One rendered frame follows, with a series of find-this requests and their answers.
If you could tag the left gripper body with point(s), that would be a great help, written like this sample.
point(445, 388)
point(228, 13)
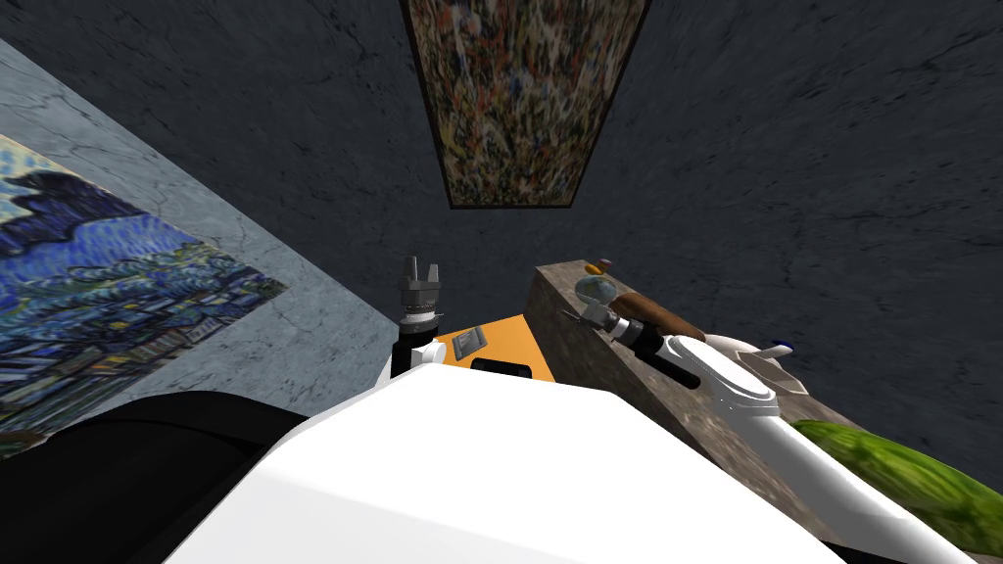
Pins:
point(419, 298)

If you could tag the orange yellow small fruit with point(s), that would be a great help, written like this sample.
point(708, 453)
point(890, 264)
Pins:
point(600, 268)

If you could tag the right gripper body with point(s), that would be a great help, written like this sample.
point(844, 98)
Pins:
point(603, 319)

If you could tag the orange flat panel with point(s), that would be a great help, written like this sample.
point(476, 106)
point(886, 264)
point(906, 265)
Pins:
point(521, 345)

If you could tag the speckled multicolour painting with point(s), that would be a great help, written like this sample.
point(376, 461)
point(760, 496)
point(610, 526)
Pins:
point(517, 94)

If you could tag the blue night sky painting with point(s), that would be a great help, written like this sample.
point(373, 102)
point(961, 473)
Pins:
point(86, 298)

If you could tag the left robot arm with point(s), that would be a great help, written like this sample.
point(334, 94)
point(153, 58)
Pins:
point(117, 486)

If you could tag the green watermelon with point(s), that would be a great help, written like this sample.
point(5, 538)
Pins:
point(909, 478)

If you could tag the brown bread loaf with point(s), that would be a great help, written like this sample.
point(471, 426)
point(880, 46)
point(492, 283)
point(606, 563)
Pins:
point(654, 313)

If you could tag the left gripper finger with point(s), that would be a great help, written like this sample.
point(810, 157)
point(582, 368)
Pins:
point(433, 274)
point(410, 268)

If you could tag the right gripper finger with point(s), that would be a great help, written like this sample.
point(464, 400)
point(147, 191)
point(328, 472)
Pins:
point(576, 316)

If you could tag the small globe ball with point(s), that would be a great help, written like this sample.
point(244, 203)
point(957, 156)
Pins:
point(595, 288)

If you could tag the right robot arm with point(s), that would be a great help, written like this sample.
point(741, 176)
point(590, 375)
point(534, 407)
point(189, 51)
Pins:
point(815, 470)

